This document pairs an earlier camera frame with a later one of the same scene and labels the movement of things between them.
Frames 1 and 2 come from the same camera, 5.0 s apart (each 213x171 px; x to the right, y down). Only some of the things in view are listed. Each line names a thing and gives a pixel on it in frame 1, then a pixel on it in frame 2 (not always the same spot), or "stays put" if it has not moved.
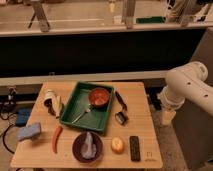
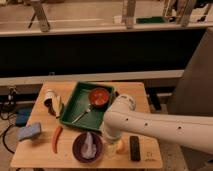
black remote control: (135, 153) stays put
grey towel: (88, 149) stays put
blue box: (22, 117) stays put
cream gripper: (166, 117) → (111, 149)
